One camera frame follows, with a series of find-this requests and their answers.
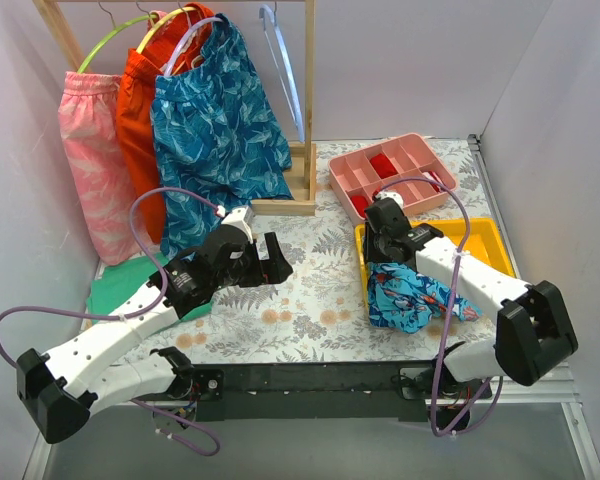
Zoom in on blue shark print shorts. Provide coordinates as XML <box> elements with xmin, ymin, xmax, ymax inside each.
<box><xmin>363</xmin><ymin>243</ymin><xmax>484</xmax><ymax>335</ymax></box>

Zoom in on pale blue hanger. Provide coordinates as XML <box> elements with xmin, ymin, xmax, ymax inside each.
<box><xmin>258</xmin><ymin>4</ymin><xmax>305</xmax><ymax>143</ymax></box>

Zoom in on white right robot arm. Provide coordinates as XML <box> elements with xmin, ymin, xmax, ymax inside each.
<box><xmin>364</xmin><ymin>198</ymin><xmax>578</xmax><ymax>398</ymax></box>

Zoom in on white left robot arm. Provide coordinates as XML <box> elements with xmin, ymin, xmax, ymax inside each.
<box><xmin>16</xmin><ymin>224</ymin><xmax>293</xmax><ymax>444</ymax></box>

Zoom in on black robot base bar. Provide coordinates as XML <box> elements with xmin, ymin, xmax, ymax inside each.
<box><xmin>149</xmin><ymin>363</ymin><xmax>494</xmax><ymax>434</ymax></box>

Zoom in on teal leaf print shorts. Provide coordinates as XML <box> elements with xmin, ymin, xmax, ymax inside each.
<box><xmin>150</xmin><ymin>14</ymin><xmax>292</xmax><ymax>257</ymax></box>

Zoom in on pink patterned shorts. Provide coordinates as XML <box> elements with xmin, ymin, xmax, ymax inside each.
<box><xmin>58</xmin><ymin>72</ymin><xmax>140</xmax><ymax>265</ymax></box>

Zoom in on orange shorts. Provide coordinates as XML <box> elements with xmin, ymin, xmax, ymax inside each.
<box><xmin>115</xmin><ymin>2</ymin><xmax>216</xmax><ymax>245</ymax></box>

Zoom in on yellow hanger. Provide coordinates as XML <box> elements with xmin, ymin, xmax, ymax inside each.
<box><xmin>136</xmin><ymin>7</ymin><xmax>197</xmax><ymax>54</ymax></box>

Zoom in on translucent white hanger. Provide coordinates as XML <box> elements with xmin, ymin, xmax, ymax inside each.
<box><xmin>163</xmin><ymin>15</ymin><xmax>224</xmax><ymax>78</ymax></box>

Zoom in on green hanger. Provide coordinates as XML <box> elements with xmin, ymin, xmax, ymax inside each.
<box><xmin>77</xmin><ymin>13</ymin><xmax>159</xmax><ymax>75</ymax></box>

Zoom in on red cloth in corner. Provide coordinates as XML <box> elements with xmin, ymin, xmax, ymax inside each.
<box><xmin>350</xmin><ymin>195</ymin><xmax>371</xmax><ymax>219</ymax></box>

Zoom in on floral table mat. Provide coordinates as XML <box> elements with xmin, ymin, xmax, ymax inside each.
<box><xmin>74</xmin><ymin>138</ymin><xmax>536</xmax><ymax>365</ymax></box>

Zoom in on red rolled cloth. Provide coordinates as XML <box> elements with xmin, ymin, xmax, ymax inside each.
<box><xmin>369</xmin><ymin>153</ymin><xmax>398</xmax><ymax>179</ymax></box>

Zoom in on pink divided organizer box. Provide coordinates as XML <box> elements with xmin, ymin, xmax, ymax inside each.
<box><xmin>328</xmin><ymin>133</ymin><xmax>458</xmax><ymax>226</ymax></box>

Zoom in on red white striped cloth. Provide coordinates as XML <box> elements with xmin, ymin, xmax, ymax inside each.
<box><xmin>422</xmin><ymin>170</ymin><xmax>445</xmax><ymax>193</ymax></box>

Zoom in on wooden clothes rack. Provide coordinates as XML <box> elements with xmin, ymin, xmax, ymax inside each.
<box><xmin>34</xmin><ymin>0</ymin><xmax>316</xmax><ymax>216</ymax></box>

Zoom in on yellow plastic tray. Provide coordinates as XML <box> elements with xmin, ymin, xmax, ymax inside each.
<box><xmin>354</xmin><ymin>218</ymin><xmax>516</xmax><ymax>304</ymax></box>

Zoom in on green folded cloth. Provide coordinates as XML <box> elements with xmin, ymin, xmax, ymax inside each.
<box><xmin>86</xmin><ymin>254</ymin><xmax>214</xmax><ymax>324</ymax></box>

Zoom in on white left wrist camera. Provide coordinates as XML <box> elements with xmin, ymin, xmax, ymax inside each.
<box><xmin>221</xmin><ymin>206</ymin><xmax>254</xmax><ymax>242</ymax></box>

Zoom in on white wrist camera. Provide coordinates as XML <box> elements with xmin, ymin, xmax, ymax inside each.
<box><xmin>375</xmin><ymin>190</ymin><xmax>404</xmax><ymax>209</ymax></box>
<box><xmin>221</xmin><ymin>206</ymin><xmax>254</xmax><ymax>242</ymax></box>

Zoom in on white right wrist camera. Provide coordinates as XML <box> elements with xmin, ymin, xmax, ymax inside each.
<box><xmin>375</xmin><ymin>190</ymin><xmax>404</xmax><ymax>209</ymax></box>

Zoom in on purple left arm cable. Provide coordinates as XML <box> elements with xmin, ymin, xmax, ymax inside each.
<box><xmin>0</xmin><ymin>187</ymin><xmax>226</xmax><ymax>457</ymax></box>

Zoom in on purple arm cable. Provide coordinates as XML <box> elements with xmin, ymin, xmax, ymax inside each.
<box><xmin>384</xmin><ymin>177</ymin><xmax>505</xmax><ymax>438</ymax></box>
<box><xmin>0</xmin><ymin>187</ymin><xmax>226</xmax><ymax>457</ymax></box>

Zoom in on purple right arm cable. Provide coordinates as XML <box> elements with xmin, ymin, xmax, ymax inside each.
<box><xmin>384</xmin><ymin>177</ymin><xmax>505</xmax><ymax>438</ymax></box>

